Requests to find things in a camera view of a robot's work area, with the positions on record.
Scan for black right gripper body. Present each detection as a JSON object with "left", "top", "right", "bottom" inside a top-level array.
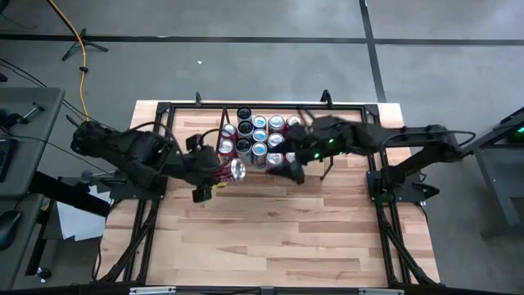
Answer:
[{"left": 288, "top": 116, "right": 369, "bottom": 163}]

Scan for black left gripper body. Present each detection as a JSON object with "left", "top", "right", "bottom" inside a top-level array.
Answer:
[{"left": 179, "top": 133, "right": 218, "bottom": 204}]

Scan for silver aluminium profile piece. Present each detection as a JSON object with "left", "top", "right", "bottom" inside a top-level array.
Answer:
[
  {"left": 358, "top": 288, "right": 406, "bottom": 295},
  {"left": 129, "top": 285, "right": 177, "bottom": 295}
]

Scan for black desk support beam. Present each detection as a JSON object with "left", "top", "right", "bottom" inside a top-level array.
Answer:
[{"left": 27, "top": 170, "right": 112, "bottom": 218}]

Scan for white paper sheets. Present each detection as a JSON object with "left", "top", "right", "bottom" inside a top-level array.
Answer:
[{"left": 55, "top": 184, "right": 114, "bottom": 243}]

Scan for dark grey desk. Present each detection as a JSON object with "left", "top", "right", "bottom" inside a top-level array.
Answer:
[{"left": 0, "top": 86, "right": 66, "bottom": 290}]

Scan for black tripod stand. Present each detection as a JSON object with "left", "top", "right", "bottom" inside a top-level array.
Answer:
[{"left": 61, "top": 27, "right": 110, "bottom": 62}]

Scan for dark grey side table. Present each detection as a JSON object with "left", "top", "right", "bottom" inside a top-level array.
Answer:
[{"left": 449, "top": 105, "right": 524, "bottom": 241}]

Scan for black metal tool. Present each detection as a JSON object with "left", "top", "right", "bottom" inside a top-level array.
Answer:
[{"left": 0, "top": 101, "right": 47, "bottom": 130}]

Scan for black caster wheel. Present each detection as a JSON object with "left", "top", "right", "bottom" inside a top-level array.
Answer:
[{"left": 34, "top": 265, "right": 52, "bottom": 284}]

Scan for black keyboard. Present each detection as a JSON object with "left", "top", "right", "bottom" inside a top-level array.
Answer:
[{"left": 0, "top": 138, "right": 18, "bottom": 184}]

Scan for black computer mouse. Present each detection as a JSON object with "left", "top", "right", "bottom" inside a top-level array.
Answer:
[{"left": 0, "top": 209, "right": 22, "bottom": 252}]

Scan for wooden shelf with black frame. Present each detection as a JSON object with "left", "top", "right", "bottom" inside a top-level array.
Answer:
[{"left": 213, "top": 106, "right": 335, "bottom": 181}]

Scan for black station frame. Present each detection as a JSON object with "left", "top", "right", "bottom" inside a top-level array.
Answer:
[{"left": 0, "top": 100, "right": 524, "bottom": 295}]

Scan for yellow cable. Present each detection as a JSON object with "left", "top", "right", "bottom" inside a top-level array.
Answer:
[{"left": 45, "top": 0, "right": 90, "bottom": 118}]

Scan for black floor cable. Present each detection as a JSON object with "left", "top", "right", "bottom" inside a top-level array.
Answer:
[{"left": 0, "top": 57, "right": 120, "bottom": 132}]

